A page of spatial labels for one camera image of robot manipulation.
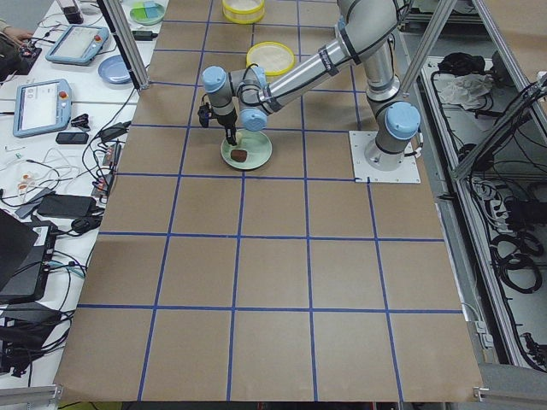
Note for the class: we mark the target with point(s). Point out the teach pendant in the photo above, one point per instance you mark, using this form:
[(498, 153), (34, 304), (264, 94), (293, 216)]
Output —
[(78, 45), (42, 107)]

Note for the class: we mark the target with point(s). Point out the light green plate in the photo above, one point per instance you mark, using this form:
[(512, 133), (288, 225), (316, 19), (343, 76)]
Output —
[(258, 146)]

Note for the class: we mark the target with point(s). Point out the yellow steamer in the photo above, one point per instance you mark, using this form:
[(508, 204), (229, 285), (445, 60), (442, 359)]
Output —
[(275, 58), (243, 11)]

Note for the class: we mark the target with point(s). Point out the teach pendant upper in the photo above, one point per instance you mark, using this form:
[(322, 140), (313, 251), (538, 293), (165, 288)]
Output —
[(78, 45)]

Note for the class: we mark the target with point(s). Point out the green plate with blocks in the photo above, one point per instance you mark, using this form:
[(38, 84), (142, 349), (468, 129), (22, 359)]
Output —
[(147, 13)]

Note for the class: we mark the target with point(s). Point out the aluminium frame post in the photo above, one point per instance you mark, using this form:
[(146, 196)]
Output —
[(116, 20)]

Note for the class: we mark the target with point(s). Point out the black phone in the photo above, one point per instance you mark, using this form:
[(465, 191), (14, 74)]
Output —
[(72, 138)]

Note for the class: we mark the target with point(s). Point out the crumpled white cloth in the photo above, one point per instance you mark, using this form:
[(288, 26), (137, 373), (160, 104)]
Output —
[(467, 91)]

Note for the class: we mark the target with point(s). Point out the blue plate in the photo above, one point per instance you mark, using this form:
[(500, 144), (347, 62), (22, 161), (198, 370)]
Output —
[(113, 71)]

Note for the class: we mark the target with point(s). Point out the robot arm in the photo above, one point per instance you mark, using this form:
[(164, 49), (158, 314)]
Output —
[(245, 98)]

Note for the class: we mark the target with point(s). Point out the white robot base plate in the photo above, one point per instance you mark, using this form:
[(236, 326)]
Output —
[(371, 165)]

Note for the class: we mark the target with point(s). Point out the brown bun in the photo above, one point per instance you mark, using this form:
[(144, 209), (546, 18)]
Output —
[(238, 155)]

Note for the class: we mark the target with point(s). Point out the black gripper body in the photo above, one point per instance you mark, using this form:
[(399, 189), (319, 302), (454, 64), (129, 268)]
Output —
[(227, 121)]

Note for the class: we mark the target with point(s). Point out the teach pendant lower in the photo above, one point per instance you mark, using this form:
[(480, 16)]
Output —
[(42, 107)]

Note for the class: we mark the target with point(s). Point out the black power adapter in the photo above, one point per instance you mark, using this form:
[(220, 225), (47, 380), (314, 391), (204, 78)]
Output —
[(142, 35)]

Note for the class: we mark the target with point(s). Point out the black laptop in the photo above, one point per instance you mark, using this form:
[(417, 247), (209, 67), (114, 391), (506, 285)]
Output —
[(26, 251)]

